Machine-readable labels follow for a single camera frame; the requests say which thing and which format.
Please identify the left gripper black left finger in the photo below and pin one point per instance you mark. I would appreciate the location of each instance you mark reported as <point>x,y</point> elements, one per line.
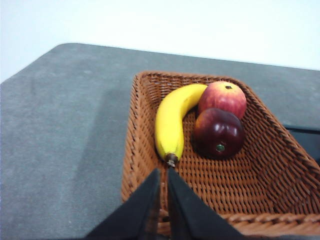
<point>130,220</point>

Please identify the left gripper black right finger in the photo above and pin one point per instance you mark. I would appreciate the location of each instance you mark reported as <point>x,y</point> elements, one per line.
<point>195,220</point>

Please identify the brown wicker basket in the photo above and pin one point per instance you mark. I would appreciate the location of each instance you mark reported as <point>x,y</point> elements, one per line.
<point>250,180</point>

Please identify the dark red apple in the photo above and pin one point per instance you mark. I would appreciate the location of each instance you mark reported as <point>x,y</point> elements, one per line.
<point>217,132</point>

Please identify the yellow banana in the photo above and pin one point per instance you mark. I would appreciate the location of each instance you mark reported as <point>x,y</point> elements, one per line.
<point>170,125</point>

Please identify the black rectangular tray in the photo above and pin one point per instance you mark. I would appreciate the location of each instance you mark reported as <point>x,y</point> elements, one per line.
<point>310,142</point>

